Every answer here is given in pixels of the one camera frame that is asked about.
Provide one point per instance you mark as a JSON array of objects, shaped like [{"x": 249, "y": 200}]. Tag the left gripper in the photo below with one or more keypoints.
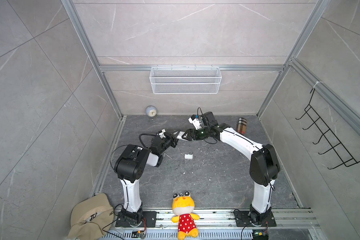
[{"x": 172, "y": 139}]

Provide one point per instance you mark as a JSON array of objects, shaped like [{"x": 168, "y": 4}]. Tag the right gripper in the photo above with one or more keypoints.
[{"x": 190, "y": 132}]

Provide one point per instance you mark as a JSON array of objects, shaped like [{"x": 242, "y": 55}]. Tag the white battery cover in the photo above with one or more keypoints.
[{"x": 188, "y": 156}]

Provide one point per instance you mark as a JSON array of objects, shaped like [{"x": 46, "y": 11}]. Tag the white remote control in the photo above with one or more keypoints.
[{"x": 179, "y": 135}]

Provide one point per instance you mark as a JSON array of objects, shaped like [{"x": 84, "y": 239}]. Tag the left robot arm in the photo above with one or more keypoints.
[{"x": 130, "y": 167}]

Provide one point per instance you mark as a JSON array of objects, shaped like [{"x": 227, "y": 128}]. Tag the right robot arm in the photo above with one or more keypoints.
[{"x": 264, "y": 164}]

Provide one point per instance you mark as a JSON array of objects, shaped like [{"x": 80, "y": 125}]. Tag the small round clock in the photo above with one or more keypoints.
[{"x": 151, "y": 112}]

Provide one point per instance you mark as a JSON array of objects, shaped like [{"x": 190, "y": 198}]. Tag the plaid cylindrical can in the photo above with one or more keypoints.
[{"x": 242, "y": 126}]

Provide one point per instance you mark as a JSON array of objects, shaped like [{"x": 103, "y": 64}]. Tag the yellow frog plush toy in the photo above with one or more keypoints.
[{"x": 183, "y": 207}]

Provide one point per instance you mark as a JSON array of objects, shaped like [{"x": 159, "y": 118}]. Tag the beige cap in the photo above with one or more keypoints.
[{"x": 91, "y": 219}]

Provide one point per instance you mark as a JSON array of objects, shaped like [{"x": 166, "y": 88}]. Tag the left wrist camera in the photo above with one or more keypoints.
[{"x": 162, "y": 134}]

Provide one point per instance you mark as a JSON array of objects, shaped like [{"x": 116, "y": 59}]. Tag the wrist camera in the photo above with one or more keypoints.
[
  {"x": 162, "y": 134},
  {"x": 195, "y": 121}
]

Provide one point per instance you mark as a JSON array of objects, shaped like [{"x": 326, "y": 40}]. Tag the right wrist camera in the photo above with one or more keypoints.
[{"x": 195, "y": 121}]

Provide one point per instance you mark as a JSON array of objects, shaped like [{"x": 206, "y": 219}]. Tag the white wire mesh basket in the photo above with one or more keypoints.
[{"x": 185, "y": 80}]

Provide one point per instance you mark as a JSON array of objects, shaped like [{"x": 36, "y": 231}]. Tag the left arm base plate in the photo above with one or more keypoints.
[{"x": 140, "y": 219}]

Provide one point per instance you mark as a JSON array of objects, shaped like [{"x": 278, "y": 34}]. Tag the aluminium rail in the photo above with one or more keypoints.
[{"x": 229, "y": 218}]

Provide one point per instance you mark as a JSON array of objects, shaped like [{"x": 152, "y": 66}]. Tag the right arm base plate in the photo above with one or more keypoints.
[{"x": 251, "y": 218}]

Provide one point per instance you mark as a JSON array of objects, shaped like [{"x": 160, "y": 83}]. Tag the black wall hook rack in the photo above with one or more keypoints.
[{"x": 328, "y": 135}]

